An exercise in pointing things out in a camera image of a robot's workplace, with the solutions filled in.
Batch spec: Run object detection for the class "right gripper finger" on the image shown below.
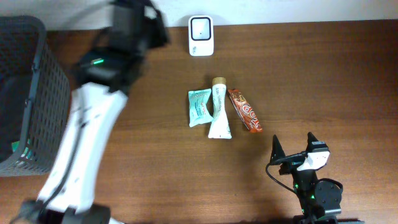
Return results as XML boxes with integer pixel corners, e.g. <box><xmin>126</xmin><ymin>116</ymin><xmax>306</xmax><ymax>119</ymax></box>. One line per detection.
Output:
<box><xmin>270</xmin><ymin>135</ymin><xmax>286</xmax><ymax>165</ymax></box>
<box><xmin>306</xmin><ymin>132</ymin><xmax>318</xmax><ymax>152</ymax></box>

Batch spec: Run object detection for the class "orange-brown chocolate bar wrapper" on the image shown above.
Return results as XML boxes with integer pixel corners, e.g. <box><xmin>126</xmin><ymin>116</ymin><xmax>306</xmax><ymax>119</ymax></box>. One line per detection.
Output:
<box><xmin>228</xmin><ymin>90</ymin><xmax>263</xmax><ymax>133</ymax></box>

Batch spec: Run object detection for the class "white tube with brown cap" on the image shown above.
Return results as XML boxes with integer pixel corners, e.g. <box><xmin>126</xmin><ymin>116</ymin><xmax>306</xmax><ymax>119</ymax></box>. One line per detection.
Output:
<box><xmin>208</xmin><ymin>77</ymin><xmax>232</xmax><ymax>139</ymax></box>

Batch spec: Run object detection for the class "teal snack packet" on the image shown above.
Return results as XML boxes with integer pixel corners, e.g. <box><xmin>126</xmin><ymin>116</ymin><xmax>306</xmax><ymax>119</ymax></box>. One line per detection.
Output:
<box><xmin>188</xmin><ymin>88</ymin><xmax>213</xmax><ymax>128</ymax></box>

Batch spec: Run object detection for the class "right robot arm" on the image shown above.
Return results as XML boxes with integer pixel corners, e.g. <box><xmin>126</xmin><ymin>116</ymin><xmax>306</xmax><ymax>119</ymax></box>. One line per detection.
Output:
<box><xmin>266</xmin><ymin>133</ymin><xmax>343</xmax><ymax>223</ymax></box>

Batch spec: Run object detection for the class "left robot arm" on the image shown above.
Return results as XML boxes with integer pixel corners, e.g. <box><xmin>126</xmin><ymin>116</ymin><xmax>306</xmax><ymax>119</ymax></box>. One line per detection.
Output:
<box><xmin>16</xmin><ymin>0</ymin><xmax>169</xmax><ymax>223</ymax></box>

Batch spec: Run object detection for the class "white barcode scanner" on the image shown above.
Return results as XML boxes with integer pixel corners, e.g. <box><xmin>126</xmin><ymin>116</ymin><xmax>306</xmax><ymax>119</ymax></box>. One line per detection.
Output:
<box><xmin>188</xmin><ymin>15</ymin><xmax>215</xmax><ymax>57</ymax></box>

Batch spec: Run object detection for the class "grey plastic mesh basket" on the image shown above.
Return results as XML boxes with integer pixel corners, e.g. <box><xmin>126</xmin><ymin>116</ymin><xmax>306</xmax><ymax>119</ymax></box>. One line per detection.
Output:
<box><xmin>1</xmin><ymin>16</ymin><xmax>70</xmax><ymax>177</ymax></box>

